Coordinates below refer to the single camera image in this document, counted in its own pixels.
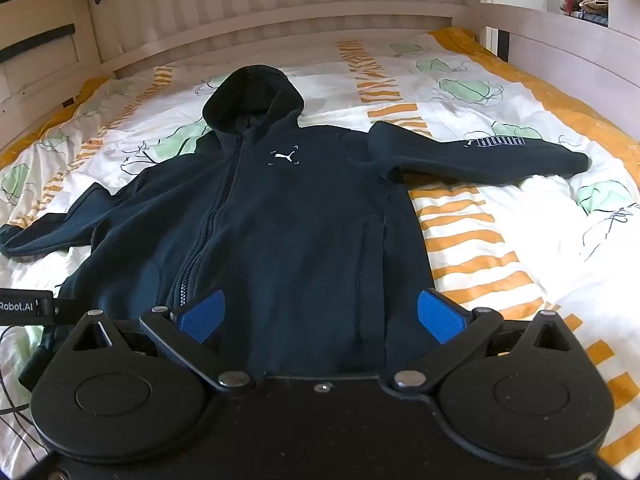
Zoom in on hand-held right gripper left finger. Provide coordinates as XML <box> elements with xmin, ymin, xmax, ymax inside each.
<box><xmin>72</xmin><ymin>289</ymin><xmax>252</xmax><ymax>393</ymax></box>

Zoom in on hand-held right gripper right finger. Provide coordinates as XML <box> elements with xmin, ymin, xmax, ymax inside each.
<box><xmin>391</xmin><ymin>288</ymin><xmax>577</xmax><ymax>393</ymax></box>

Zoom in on dark navy zip hoodie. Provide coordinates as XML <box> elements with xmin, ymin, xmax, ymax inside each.
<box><xmin>0</xmin><ymin>64</ymin><xmax>591</xmax><ymax>391</ymax></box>

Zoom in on leaf-printed white orange blanket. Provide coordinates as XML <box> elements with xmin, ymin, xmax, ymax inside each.
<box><xmin>0</xmin><ymin>27</ymin><xmax>640</xmax><ymax>480</ymax></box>

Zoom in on black cable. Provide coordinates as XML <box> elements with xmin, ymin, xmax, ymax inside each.
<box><xmin>0</xmin><ymin>324</ymin><xmax>51</xmax><ymax>417</ymax></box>

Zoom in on white wooden bed frame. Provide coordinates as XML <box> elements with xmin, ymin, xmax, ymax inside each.
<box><xmin>0</xmin><ymin>0</ymin><xmax>640</xmax><ymax>161</ymax></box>

